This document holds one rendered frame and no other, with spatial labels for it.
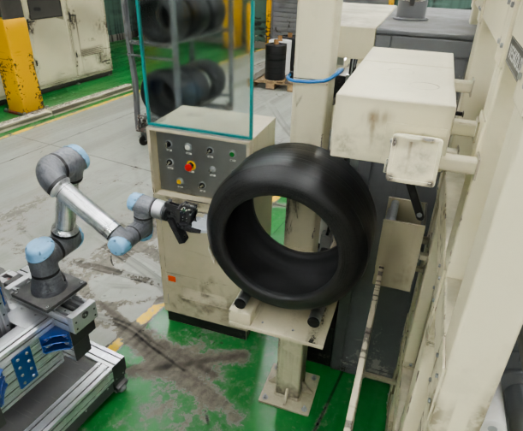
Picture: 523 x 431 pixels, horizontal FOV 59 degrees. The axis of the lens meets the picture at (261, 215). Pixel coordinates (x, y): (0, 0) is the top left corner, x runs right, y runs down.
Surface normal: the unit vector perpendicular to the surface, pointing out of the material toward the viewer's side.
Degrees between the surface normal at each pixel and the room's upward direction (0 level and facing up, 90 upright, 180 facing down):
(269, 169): 44
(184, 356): 0
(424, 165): 72
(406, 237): 90
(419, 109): 90
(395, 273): 90
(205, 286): 90
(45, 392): 0
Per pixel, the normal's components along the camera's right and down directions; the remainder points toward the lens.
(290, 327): 0.03, -0.87
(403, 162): -0.30, 0.18
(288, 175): -0.16, -0.32
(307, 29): -0.33, 0.47
